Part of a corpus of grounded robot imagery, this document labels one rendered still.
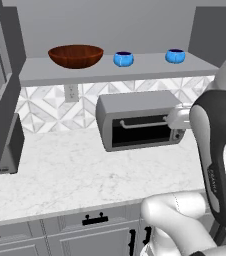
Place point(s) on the grey drawer front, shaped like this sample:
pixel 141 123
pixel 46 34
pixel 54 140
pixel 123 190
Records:
pixel 121 215
pixel 15 231

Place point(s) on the grey toaster oven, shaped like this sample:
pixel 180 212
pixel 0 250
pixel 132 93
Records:
pixel 135 103

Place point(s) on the blue glass cup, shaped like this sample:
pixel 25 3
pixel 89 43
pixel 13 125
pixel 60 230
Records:
pixel 123 60
pixel 175 56

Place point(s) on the white wall outlet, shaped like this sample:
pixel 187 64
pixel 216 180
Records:
pixel 71 92

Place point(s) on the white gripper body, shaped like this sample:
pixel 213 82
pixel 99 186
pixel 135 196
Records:
pixel 178 118

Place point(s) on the brown wooden bowl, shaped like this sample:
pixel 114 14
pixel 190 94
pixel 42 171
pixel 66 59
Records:
pixel 75 56

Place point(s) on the grey cupboard door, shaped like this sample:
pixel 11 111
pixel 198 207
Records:
pixel 143 233
pixel 91 241
pixel 11 251

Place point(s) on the grey open wall cabinet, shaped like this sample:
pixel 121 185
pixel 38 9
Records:
pixel 118 30

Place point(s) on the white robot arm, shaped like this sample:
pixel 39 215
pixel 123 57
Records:
pixel 218 140

